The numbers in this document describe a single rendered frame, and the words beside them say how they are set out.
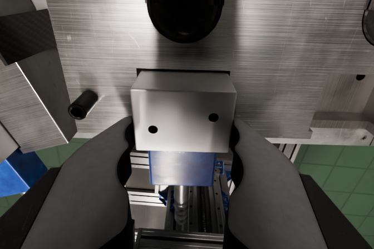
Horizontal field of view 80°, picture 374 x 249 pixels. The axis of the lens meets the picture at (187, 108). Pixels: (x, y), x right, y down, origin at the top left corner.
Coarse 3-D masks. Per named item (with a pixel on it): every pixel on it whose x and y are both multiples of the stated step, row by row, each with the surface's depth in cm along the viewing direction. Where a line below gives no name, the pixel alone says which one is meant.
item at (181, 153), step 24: (144, 72) 12; (168, 72) 12; (192, 72) 13; (216, 72) 13; (144, 96) 10; (168, 96) 10; (192, 96) 10; (216, 96) 10; (144, 120) 11; (168, 120) 11; (192, 120) 11; (216, 120) 11; (144, 144) 12; (168, 144) 12; (192, 144) 12; (216, 144) 12; (168, 168) 14; (192, 168) 14
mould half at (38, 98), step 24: (0, 0) 16; (24, 0) 18; (0, 72) 17; (24, 72) 17; (48, 72) 19; (0, 96) 17; (24, 96) 17; (48, 96) 19; (0, 120) 18; (24, 120) 18; (48, 120) 18; (72, 120) 21; (24, 144) 20; (48, 144) 20
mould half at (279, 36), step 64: (64, 0) 11; (128, 0) 11; (256, 0) 11; (320, 0) 11; (64, 64) 13; (128, 64) 13; (192, 64) 13; (256, 64) 12; (320, 64) 12; (256, 128) 14
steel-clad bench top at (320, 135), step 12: (36, 0) 19; (324, 132) 25; (336, 132) 25; (348, 132) 25; (360, 132) 25; (312, 144) 26; (324, 144) 26; (336, 144) 26; (348, 144) 26; (360, 144) 26; (372, 144) 26
